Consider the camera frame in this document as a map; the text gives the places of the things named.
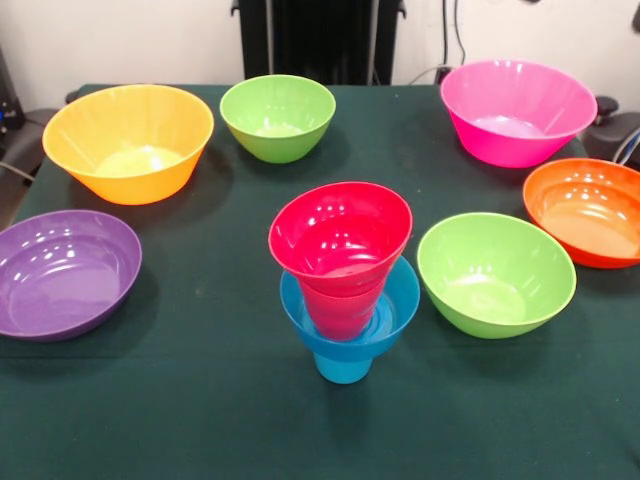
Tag red bowl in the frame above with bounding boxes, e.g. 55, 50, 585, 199
268, 181, 415, 300

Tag red cup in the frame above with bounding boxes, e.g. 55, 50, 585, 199
298, 279, 389, 343

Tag blue bowl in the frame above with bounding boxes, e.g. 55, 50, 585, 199
279, 255, 422, 359

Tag blue cup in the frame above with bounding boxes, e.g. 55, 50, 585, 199
313, 349, 374, 386

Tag green bowl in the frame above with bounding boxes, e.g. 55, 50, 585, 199
416, 212, 578, 340
219, 74, 337, 165

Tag pink bowl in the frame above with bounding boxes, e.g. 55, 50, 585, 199
439, 58, 599, 170

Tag purple bowl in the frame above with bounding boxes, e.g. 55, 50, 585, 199
0, 208, 144, 343

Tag dark green tablecloth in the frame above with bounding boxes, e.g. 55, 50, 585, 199
0, 83, 640, 480

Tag yellow bowl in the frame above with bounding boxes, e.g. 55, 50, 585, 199
41, 83, 216, 206

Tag orange bowl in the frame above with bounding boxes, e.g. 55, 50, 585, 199
522, 157, 640, 270

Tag black office chair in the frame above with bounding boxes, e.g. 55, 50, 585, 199
584, 95, 640, 169
0, 107, 61, 181

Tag black computer box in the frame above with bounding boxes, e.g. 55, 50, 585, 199
0, 47, 26, 134

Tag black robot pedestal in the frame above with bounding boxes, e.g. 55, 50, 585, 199
230, 0, 407, 86

